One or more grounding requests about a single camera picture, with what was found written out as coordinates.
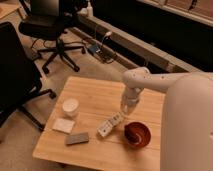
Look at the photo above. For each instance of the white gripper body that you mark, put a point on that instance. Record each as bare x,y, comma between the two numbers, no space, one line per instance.
131,96

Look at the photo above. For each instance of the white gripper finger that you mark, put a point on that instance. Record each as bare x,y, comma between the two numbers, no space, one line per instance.
123,108
131,109

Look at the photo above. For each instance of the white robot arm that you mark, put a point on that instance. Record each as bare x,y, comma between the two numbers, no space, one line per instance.
187,115

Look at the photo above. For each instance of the white spray bottle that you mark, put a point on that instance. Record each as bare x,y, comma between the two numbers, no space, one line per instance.
89,9

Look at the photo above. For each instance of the red bowl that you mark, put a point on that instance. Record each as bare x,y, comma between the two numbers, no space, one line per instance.
137,134

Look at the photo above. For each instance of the grey sponge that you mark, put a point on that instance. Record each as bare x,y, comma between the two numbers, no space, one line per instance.
77,138

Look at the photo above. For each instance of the white cup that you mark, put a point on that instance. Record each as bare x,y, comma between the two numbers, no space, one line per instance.
70,107

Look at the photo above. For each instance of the black office chair left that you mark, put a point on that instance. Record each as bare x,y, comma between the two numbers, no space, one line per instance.
20,79

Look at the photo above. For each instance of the black office chair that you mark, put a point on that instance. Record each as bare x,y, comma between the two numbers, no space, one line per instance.
47,20
20,79

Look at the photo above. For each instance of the black office chair back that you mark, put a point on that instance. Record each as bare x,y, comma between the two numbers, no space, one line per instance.
47,20

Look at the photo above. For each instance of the power strip with cables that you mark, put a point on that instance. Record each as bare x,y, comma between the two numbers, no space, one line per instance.
97,51

